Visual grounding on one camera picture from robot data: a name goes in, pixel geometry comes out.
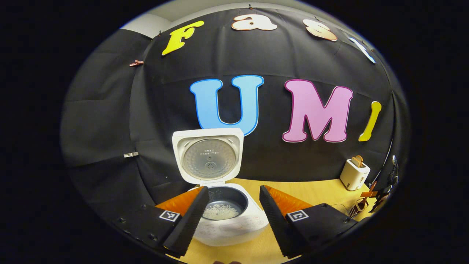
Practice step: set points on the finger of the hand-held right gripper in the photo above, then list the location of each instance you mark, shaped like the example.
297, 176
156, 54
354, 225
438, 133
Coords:
369, 194

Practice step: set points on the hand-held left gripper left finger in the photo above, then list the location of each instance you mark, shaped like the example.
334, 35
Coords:
187, 223

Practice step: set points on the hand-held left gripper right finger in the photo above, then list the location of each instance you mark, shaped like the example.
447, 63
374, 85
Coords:
274, 220

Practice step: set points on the white cloth clip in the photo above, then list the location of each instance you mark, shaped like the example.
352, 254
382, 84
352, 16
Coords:
130, 154

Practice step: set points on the white rice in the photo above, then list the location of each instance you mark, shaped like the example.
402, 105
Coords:
221, 212

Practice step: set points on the black backdrop cloth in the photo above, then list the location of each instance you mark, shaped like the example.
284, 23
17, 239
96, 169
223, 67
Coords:
256, 55

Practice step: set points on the brown toast slice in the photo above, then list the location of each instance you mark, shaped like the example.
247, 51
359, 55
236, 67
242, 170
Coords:
357, 161

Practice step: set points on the brown wooden spoon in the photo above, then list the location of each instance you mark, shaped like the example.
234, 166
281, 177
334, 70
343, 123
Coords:
373, 185

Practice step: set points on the white rice cooker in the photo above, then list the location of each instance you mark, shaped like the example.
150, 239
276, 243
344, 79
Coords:
209, 161

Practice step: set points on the copper cloth clip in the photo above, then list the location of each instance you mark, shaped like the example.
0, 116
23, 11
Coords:
136, 63

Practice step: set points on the white toaster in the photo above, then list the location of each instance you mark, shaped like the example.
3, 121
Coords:
353, 178

